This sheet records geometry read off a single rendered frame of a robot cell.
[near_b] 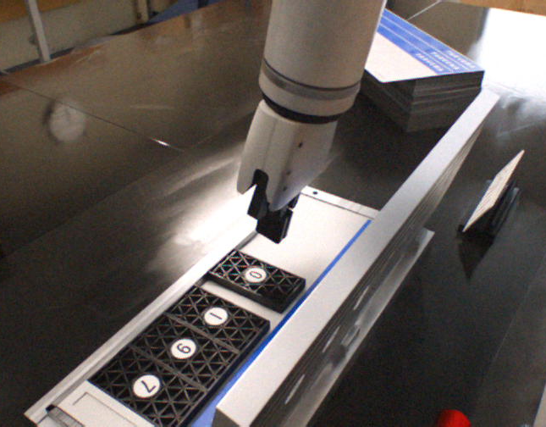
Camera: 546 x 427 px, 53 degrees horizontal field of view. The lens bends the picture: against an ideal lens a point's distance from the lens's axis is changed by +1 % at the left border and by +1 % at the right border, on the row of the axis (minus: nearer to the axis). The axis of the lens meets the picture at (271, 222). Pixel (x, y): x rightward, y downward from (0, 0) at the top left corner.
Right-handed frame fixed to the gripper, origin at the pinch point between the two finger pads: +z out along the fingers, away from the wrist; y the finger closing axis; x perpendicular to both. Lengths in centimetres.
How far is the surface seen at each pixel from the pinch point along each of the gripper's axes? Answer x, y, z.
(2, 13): -252, -139, 109
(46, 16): -265, -176, 125
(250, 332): 4.9, 9.9, 4.9
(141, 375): -0.2, 19.5, 5.6
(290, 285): 4.7, 2.3, 4.7
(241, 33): -52, -71, 20
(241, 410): 12.7, 26.8, -15.1
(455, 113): 6, -50, 5
